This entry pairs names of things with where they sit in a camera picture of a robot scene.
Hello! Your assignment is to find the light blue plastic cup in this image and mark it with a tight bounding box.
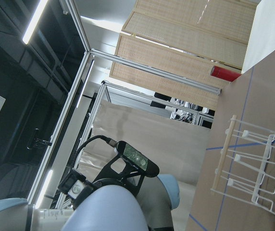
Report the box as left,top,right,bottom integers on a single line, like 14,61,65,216
62,185,149,231

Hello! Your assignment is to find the white wire cup holder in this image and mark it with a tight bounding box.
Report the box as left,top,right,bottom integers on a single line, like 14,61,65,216
211,115,275,215

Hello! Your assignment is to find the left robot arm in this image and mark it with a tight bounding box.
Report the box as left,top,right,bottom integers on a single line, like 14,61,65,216
0,170,180,231

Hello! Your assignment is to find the red cylinder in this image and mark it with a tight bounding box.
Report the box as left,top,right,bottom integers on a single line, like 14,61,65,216
210,66,241,82

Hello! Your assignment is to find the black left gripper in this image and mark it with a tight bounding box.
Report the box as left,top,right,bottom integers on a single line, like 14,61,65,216
58,169,97,210

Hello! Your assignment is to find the bamboo folding screen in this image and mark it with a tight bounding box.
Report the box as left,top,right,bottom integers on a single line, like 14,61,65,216
109,0,261,110

